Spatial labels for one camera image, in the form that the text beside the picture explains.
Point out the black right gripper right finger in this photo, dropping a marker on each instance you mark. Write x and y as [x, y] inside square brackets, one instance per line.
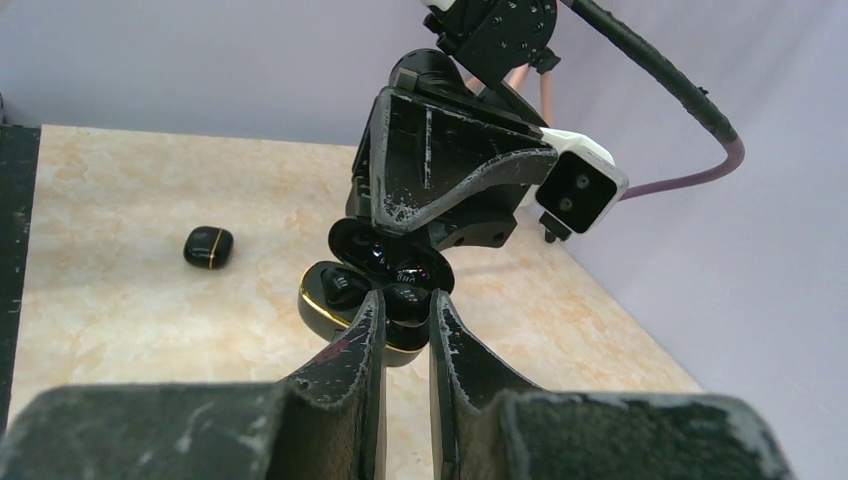
[490, 422]

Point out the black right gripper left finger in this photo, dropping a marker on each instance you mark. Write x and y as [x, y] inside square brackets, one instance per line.
[325, 420]

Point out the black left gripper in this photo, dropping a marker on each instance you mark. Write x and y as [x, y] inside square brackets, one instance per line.
[435, 149]

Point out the black glossy earbud charging case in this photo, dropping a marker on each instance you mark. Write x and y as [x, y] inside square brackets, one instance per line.
[382, 259]

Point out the black earbud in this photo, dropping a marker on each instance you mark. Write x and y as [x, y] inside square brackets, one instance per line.
[343, 288]
[407, 305]

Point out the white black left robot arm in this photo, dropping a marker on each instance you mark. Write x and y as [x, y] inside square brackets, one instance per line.
[486, 40]

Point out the black case lid piece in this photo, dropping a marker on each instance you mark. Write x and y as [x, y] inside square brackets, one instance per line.
[208, 247]

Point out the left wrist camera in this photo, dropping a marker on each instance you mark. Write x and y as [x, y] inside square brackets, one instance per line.
[581, 188]

